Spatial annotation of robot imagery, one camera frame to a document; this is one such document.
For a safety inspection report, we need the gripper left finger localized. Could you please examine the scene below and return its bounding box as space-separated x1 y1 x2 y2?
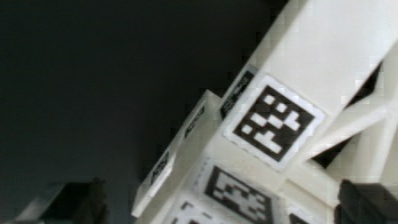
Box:
14 178 109 224

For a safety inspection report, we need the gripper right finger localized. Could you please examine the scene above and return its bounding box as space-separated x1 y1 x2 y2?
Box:
334 180 398 224

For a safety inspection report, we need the white chair back frame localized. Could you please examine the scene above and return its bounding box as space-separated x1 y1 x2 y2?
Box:
132 0 398 224

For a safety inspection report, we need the white tagged cube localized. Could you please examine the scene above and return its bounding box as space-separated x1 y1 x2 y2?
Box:
162 160 332 224

